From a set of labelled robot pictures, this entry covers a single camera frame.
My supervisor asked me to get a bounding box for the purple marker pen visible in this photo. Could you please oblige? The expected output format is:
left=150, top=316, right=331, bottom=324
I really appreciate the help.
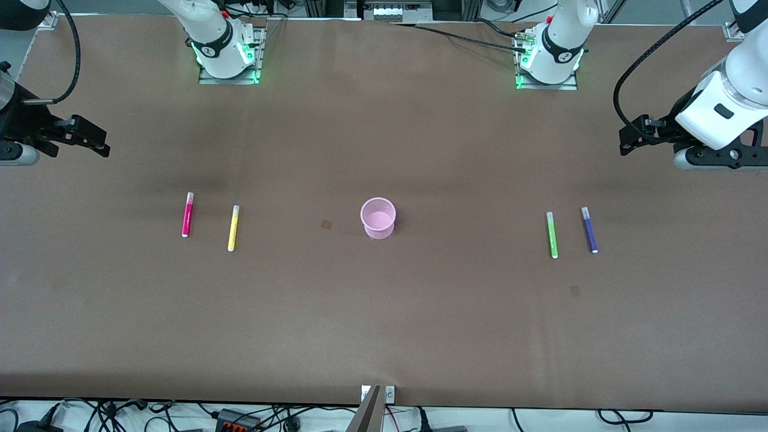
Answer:
left=581, top=206, right=599, bottom=254

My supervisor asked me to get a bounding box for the pink cup pen holder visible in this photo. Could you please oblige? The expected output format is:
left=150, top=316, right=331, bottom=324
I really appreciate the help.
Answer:
left=360, top=197, right=397, bottom=241

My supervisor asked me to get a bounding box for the green marker pen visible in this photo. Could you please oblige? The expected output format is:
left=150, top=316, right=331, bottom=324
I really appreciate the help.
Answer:
left=545, top=211, right=559, bottom=260

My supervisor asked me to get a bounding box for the yellow marker pen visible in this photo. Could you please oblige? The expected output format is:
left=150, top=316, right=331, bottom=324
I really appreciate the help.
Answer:
left=227, top=205, right=241, bottom=253

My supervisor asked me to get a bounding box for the white power strip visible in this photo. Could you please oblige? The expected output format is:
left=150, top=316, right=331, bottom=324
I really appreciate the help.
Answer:
left=372, top=5, right=434, bottom=21

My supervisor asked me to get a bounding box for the black box with orange connectors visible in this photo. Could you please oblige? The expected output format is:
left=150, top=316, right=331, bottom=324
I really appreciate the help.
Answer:
left=215, top=409, right=263, bottom=432

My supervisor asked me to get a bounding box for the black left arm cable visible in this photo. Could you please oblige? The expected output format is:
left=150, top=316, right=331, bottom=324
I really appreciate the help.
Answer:
left=612, top=0, right=727, bottom=136

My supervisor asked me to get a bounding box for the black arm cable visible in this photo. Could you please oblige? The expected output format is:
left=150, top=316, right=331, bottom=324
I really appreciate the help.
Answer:
left=612, top=0, right=727, bottom=136
left=23, top=0, right=82, bottom=106

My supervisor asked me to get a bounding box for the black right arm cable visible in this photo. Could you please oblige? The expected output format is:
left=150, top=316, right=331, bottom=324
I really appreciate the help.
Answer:
left=23, top=0, right=82, bottom=106

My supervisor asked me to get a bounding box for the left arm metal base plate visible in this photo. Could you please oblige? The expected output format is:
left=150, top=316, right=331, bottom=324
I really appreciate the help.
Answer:
left=515, top=36, right=580, bottom=91

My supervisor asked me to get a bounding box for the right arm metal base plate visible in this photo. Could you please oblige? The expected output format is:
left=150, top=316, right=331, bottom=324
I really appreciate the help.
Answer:
left=198, top=27, right=265, bottom=85

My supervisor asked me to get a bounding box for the long black table cable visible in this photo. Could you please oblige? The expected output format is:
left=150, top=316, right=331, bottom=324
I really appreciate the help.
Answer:
left=389, top=22, right=530, bottom=55

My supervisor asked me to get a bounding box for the black looped floor cable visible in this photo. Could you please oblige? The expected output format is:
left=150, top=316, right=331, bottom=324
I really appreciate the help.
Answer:
left=596, top=409, right=655, bottom=428

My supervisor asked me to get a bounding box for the white pole clamp bracket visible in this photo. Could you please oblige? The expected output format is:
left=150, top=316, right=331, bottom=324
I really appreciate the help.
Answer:
left=361, top=385, right=396, bottom=404

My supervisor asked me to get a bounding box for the grey camera support pole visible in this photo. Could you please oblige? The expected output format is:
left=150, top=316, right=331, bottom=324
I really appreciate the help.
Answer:
left=345, top=385, right=383, bottom=432

